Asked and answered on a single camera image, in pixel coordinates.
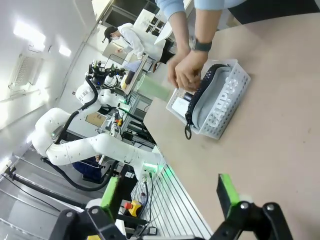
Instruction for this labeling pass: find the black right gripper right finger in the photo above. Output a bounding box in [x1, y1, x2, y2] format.
[212, 173, 295, 240]

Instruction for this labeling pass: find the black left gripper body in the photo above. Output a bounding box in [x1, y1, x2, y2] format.
[87, 61, 109, 86]

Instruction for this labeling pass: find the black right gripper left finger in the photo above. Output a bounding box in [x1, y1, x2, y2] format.
[47, 176, 126, 240]

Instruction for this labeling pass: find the grey zippered pencil case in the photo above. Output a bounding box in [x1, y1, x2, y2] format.
[184, 63, 237, 140]

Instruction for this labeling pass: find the person's right forearm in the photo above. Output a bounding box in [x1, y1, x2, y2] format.
[168, 9, 193, 60]

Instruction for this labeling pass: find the person's left forearm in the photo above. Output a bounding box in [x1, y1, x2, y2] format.
[193, 0, 223, 52]

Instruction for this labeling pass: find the white perforated plastic basket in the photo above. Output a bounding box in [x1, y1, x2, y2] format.
[166, 58, 252, 140]

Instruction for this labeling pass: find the person's right hand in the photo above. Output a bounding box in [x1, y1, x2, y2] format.
[166, 51, 191, 85]

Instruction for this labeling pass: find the person's left hand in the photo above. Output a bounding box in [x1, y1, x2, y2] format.
[174, 50, 210, 91]

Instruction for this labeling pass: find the yellow red emergency stop button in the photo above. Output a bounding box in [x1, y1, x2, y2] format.
[124, 199, 143, 218]

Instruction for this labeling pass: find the small ceiling light panel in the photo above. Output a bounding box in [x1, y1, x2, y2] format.
[58, 44, 73, 58]

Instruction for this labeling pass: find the background person in black cap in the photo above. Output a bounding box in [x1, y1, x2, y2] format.
[103, 22, 166, 64]

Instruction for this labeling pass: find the translucent green sheet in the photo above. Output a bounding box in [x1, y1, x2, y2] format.
[138, 74, 174, 101]

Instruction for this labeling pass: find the ceiling air vent grille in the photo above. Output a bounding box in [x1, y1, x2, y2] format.
[8, 51, 44, 91]

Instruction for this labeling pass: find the large ceiling light panel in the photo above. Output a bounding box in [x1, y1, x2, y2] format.
[13, 21, 47, 45]

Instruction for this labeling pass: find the dark grey wristwatch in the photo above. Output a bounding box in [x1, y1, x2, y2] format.
[189, 34, 213, 53]

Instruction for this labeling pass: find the person in light blue shirt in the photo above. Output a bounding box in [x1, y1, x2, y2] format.
[154, 0, 320, 26]

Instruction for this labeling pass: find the black base connector cable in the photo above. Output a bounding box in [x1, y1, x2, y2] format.
[141, 172, 155, 225]

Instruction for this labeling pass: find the thick black floor hose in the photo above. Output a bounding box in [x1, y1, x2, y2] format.
[41, 155, 119, 193]

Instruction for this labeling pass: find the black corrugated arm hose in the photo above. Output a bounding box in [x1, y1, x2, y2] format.
[53, 74, 100, 146]

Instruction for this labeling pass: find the ribbed aluminium base plate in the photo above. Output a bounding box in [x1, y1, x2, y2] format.
[129, 172, 213, 240]

